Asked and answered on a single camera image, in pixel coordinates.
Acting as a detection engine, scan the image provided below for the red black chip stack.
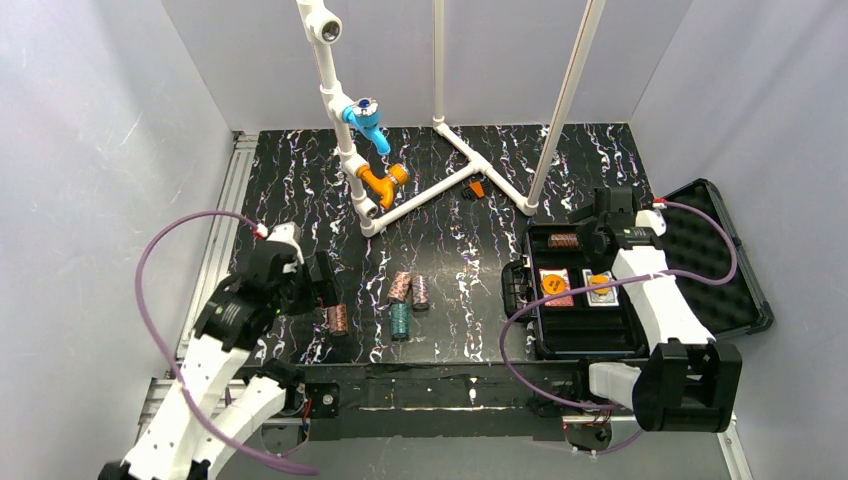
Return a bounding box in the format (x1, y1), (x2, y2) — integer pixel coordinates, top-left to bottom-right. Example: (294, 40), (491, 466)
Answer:
(547, 233), (571, 249)
(325, 304), (350, 337)
(562, 233), (581, 250)

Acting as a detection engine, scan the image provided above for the green blue chip stack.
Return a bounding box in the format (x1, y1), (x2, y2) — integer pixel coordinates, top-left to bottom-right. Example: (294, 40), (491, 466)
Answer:
(390, 303), (410, 341)

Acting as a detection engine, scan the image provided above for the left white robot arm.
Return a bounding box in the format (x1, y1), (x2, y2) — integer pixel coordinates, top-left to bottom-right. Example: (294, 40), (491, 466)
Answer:
(99, 237), (334, 479)

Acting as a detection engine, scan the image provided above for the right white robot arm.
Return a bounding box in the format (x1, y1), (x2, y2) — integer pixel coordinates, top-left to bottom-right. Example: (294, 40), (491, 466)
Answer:
(575, 187), (742, 433)

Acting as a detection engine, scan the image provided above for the yellow dealer button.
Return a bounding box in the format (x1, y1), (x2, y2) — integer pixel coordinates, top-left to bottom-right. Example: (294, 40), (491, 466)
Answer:
(587, 274), (612, 296)

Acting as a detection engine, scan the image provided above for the orange white chip stack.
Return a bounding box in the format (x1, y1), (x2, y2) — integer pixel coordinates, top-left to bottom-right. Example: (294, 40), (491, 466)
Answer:
(388, 271), (413, 304)

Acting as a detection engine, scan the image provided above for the white card deck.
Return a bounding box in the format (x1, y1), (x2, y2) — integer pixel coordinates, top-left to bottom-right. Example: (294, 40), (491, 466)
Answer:
(581, 269), (620, 308)

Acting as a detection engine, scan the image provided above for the black poker carrying case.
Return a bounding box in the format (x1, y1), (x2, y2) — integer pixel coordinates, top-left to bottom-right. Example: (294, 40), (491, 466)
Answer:
(502, 179), (774, 360)

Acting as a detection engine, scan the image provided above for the yellow big blind button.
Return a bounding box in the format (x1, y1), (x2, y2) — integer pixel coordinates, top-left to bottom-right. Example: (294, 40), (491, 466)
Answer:
(541, 272), (570, 297)

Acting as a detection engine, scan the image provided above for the red card deck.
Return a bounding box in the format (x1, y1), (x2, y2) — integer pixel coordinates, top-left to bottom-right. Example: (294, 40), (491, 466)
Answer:
(539, 268), (575, 308)

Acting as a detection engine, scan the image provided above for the orange plastic faucet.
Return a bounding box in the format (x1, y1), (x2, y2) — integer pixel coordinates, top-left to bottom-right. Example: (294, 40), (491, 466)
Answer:
(356, 163), (410, 209)

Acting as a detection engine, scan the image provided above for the small orange black clip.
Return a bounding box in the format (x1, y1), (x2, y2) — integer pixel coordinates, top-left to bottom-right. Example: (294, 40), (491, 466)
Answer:
(461, 180), (489, 200)

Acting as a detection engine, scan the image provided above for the blue plastic faucet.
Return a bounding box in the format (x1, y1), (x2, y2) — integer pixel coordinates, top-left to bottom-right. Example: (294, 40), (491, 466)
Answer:
(342, 97), (391, 156)

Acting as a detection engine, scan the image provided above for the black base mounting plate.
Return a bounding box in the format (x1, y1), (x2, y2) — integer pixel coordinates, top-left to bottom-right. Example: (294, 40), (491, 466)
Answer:
(241, 360), (637, 443)

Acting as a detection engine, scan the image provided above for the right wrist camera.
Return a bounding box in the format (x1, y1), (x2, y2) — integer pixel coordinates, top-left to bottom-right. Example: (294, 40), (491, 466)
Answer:
(635, 199), (667, 237)

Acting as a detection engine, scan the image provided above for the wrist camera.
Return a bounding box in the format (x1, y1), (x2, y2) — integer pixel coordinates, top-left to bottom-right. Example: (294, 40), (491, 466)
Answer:
(267, 222), (304, 265)
(635, 199), (667, 237)

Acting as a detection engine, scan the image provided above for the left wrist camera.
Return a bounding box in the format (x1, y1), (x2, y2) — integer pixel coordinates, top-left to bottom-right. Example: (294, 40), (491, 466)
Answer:
(267, 222), (304, 265)

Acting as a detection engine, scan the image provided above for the aluminium frame rail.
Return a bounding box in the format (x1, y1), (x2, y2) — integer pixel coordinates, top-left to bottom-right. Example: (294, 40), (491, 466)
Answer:
(124, 131), (261, 480)

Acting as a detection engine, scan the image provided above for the white pvc pipe frame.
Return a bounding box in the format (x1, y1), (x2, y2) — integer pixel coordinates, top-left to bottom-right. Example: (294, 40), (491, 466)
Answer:
(294, 0), (607, 238)

